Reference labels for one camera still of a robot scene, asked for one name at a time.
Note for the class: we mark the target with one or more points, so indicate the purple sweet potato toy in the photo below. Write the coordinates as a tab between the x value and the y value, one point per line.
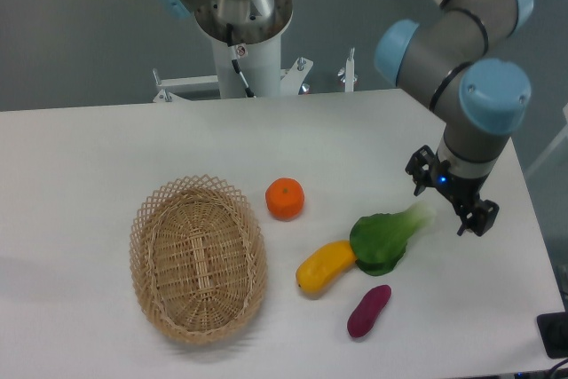
365	314

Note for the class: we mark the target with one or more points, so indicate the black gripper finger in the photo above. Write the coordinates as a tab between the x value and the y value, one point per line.
478	218
421	167

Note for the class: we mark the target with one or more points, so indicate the yellow squash toy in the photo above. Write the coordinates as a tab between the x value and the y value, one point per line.
324	265

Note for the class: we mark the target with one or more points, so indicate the green bok choy vegetable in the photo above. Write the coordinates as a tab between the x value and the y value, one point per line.
379	241

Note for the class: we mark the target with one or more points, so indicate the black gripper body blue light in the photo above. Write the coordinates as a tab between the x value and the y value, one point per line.
462	193

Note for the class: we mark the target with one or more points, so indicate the orange tangerine toy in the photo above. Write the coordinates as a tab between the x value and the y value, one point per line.
284	199

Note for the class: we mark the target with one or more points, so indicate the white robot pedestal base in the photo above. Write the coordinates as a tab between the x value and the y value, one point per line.
245	37

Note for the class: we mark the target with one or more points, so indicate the woven wicker basket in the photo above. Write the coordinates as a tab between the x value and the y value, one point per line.
197	260

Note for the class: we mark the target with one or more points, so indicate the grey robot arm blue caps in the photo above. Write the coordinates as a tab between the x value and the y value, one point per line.
445	67

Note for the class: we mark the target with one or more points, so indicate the black device at table edge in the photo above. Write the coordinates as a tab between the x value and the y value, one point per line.
553	333

